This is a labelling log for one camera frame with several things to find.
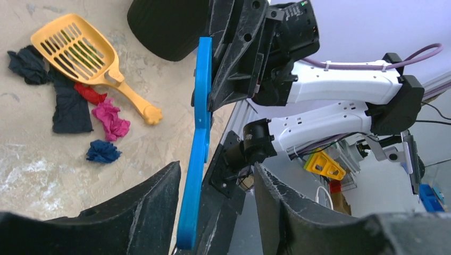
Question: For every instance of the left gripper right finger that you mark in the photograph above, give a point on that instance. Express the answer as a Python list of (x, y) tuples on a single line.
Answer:
[(291, 223)]

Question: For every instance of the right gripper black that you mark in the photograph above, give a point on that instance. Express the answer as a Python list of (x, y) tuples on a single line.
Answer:
[(290, 34)]

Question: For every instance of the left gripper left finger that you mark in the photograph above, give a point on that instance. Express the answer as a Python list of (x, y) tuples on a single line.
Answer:
[(138, 221)]

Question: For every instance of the blue hand brush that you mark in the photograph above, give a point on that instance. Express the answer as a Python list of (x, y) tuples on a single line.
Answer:
[(197, 148)]

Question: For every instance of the yellow slotted scoop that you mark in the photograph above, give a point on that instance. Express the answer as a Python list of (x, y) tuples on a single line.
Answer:
[(47, 41)]

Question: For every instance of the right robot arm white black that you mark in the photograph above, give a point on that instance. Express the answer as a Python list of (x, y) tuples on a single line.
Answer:
[(369, 98)]

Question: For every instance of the black trash bin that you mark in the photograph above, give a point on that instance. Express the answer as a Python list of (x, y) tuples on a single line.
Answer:
[(170, 29)]

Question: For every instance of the small blue paper scrap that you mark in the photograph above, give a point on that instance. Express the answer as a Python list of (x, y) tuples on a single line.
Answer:
[(102, 152)]

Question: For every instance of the pink paper scrap right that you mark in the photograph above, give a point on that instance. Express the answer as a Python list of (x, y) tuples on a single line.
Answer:
[(108, 114)]

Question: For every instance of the flat black paper sheet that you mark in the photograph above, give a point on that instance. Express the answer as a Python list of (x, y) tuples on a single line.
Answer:
[(71, 114)]

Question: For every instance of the blue box off table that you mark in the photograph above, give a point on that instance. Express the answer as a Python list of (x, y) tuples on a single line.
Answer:
[(431, 198)]

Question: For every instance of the red paper scrap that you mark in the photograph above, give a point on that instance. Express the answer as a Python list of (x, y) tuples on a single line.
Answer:
[(90, 94)]

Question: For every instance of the green paper scrap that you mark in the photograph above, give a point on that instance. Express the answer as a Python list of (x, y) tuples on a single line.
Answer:
[(81, 51)]

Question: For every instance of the black crumpled paper scrap right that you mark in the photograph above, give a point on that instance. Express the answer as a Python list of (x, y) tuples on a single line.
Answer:
[(29, 64)]

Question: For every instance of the yellow bracket off table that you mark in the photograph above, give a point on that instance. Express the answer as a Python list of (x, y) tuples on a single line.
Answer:
[(322, 164)]

